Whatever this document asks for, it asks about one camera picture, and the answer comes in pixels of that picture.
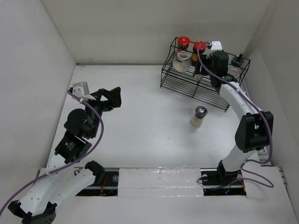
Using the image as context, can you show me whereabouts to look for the white lid spice jar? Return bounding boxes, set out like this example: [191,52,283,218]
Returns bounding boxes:
[195,74,203,81]

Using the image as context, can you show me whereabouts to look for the glass jar silver rim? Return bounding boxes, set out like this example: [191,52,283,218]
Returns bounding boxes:
[228,68,240,82]
[172,51,191,72]

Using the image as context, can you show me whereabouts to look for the black wire rack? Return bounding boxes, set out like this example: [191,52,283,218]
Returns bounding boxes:
[160,36,251,112]

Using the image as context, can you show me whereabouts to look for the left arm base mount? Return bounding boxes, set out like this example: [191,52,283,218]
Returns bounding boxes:
[76,168,120,196]

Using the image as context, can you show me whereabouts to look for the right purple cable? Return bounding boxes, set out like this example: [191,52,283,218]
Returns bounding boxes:
[197,41,274,189]

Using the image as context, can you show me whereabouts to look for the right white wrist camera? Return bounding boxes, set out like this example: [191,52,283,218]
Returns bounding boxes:
[207,41,223,52]

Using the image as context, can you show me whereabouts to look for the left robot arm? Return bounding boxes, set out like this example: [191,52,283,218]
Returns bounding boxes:
[4,82,121,224]

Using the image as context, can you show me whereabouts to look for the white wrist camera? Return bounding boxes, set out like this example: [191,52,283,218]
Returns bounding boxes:
[69,82,96,101]
[207,41,223,52]

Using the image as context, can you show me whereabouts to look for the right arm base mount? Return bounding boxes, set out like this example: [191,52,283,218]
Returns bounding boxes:
[197,161,247,196]

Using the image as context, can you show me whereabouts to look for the silver cap grinder bottle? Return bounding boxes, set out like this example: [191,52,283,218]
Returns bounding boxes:
[191,106,208,127]

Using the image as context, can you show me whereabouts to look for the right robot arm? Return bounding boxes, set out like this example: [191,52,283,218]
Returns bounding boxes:
[198,51,274,184]

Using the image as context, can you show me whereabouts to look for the black cap grinder bottle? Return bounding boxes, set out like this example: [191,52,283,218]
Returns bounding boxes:
[230,53,244,68]

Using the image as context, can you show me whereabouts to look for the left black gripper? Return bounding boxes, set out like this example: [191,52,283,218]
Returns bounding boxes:
[82,86,121,137]

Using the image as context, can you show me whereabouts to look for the red lid sauce jar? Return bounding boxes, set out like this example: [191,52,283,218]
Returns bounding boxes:
[191,41,206,67]
[177,36,190,53]

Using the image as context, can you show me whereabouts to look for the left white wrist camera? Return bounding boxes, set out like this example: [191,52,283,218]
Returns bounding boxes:
[69,82,96,101]

